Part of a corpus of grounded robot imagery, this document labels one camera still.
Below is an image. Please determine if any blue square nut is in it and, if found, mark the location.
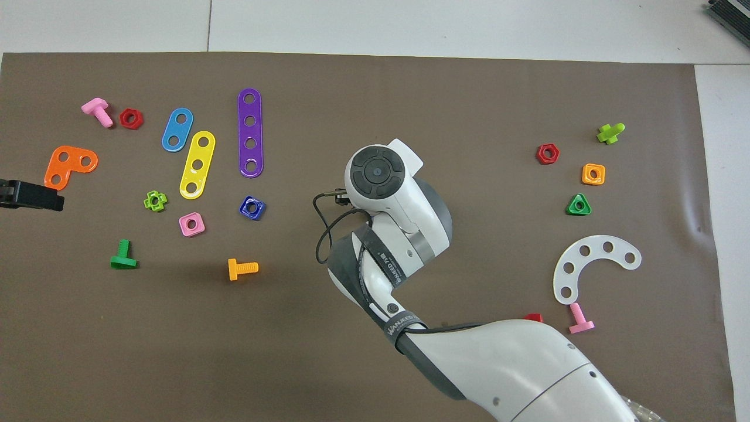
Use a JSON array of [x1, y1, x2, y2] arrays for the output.
[[238, 195, 267, 222]]

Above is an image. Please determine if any orange three-hole corner plate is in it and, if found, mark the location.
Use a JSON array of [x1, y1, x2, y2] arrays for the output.
[[44, 145, 99, 192]]

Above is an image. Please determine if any green plastic screw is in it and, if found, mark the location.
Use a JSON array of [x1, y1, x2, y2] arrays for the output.
[[110, 239, 138, 270]]

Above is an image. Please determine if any pink plastic screw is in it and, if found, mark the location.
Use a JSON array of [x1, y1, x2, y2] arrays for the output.
[[81, 97, 114, 129], [568, 302, 596, 335]]

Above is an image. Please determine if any purple four-hole plate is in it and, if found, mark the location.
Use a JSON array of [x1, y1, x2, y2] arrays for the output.
[[237, 88, 264, 178]]

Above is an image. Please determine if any orange plastic screw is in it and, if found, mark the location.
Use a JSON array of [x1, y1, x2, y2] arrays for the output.
[[228, 258, 260, 281]]

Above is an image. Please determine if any pink square nut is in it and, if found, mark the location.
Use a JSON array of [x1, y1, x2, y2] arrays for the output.
[[179, 212, 206, 237]]

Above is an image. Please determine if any yellow three-hole plate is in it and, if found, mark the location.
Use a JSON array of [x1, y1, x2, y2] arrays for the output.
[[179, 130, 216, 200]]

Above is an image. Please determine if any blue two-hole plate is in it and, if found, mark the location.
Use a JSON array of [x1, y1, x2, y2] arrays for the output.
[[161, 107, 194, 153]]

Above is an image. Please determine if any brown table mat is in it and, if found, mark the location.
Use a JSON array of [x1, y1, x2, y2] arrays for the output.
[[0, 52, 738, 422]]

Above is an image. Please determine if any white curved five-hole plate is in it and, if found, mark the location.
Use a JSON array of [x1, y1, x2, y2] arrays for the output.
[[553, 235, 643, 305]]

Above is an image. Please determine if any lime green cross-head screw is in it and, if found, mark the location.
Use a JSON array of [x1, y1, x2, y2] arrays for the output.
[[596, 122, 626, 145]]

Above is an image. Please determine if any grey ribbed device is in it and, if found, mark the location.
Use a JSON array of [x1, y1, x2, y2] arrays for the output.
[[705, 0, 750, 43]]

